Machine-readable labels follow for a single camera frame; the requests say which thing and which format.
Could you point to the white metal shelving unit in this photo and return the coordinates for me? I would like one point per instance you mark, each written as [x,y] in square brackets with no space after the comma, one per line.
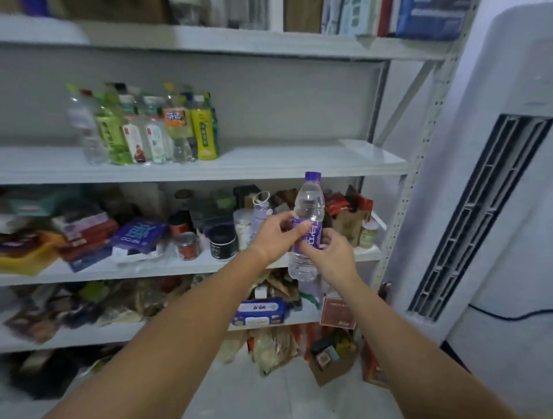
[276,162]

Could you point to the row of assorted drink bottles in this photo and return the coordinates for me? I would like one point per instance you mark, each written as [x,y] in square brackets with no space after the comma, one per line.
[142,129]

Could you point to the purple flat box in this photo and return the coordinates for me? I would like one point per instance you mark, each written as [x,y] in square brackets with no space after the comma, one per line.
[138,235]

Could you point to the red square card box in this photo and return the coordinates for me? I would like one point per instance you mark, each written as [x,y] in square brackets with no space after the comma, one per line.
[338,313]

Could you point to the black jar with white label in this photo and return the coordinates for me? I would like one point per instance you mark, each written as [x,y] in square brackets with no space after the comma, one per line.
[223,242]

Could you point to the brown paper bag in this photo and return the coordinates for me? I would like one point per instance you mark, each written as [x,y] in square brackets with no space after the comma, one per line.
[348,224]

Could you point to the person's left hand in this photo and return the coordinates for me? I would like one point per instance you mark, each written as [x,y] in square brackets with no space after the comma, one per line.
[271,241]

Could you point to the white standing air conditioner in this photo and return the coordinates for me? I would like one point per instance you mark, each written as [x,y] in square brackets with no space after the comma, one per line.
[488,194]

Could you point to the red tin can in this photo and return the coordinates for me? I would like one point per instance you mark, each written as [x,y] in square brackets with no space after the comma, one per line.
[179,224]
[189,247]

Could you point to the lilac drinking bottle with loop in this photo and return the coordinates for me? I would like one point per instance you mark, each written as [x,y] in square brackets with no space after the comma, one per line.
[259,216]

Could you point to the person's right thumb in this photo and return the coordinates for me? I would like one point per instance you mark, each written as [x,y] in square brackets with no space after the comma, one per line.
[310,251]

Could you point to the yellow bag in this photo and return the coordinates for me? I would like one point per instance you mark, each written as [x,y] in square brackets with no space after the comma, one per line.
[30,257]

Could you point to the person's right forearm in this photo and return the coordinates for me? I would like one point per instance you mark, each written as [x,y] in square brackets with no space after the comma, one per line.
[410,354]

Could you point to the open cardboard box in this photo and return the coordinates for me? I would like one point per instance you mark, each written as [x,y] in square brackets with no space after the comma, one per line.
[332,362]

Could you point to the person's left forearm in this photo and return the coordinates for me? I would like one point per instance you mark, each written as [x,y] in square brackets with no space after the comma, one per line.
[173,345]

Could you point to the small jar with green label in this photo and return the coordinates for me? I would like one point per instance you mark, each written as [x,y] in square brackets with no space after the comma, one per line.
[368,235]

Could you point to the row of books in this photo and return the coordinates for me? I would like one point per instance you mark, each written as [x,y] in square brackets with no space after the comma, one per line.
[367,15]

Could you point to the teal box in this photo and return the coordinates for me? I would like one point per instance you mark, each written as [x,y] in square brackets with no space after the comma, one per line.
[41,200]

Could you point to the stack of red flat boxes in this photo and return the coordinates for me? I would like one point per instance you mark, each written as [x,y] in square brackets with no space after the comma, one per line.
[86,239]

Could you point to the person's right hand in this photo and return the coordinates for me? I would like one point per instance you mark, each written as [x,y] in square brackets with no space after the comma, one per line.
[336,261]

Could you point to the clear purple-capped water bottle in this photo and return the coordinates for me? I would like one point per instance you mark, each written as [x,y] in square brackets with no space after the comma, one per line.
[308,203]

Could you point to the white plastic container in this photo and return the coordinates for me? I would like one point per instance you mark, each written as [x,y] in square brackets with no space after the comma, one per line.
[242,228]

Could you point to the blue wet wipes packet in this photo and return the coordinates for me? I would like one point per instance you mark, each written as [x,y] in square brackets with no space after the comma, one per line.
[259,311]

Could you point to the person's left thumb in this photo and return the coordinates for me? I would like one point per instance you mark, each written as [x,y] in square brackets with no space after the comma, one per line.
[298,229]

